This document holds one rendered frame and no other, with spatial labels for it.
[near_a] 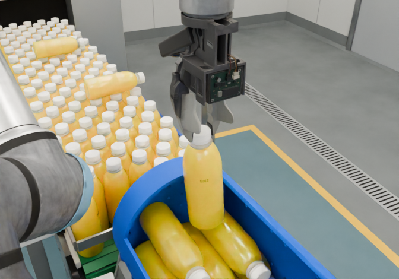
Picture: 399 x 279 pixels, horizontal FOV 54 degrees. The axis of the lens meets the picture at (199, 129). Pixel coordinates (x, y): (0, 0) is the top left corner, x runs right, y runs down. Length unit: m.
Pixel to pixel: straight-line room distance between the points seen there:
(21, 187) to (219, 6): 0.33
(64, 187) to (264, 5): 5.60
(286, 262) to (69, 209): 0.45
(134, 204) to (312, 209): 1.92
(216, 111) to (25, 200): 0.31
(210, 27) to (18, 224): 0.34
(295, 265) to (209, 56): 0.46
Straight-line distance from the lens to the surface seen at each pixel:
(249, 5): 5.90
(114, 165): 1.03
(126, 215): 0.78
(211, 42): 0.53
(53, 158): 0.59
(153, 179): 0.77
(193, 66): 0.55
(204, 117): 1.37
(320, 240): 2.42
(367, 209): 2.70
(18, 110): 0.63
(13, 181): 0.52
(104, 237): 1.04
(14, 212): 0.51
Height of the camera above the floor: 1.70
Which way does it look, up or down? 31 degrees down
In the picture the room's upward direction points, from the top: straight up
